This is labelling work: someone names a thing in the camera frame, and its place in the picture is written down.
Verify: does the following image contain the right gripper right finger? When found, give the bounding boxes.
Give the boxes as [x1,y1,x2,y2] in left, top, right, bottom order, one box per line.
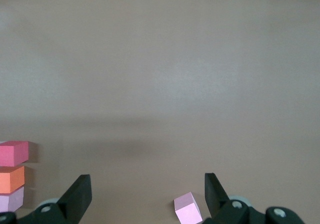
[201,172,307,224]

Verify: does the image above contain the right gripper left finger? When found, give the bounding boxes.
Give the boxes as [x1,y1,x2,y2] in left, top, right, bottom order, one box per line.
[0,174,93,224]

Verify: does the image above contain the pink foam cube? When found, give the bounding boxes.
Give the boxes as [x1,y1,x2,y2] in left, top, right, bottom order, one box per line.
[0,186,26,213]
[173,191,204,224]

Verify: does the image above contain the orange foam cube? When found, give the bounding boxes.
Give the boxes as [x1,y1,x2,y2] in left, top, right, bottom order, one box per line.
[0,165,26,195]

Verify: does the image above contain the red foam cube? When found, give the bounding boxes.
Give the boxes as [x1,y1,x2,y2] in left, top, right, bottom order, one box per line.
[0,141,30,168]

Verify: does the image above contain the brown table mat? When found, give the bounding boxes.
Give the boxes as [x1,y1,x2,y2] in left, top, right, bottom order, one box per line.
[0,0,320,224]

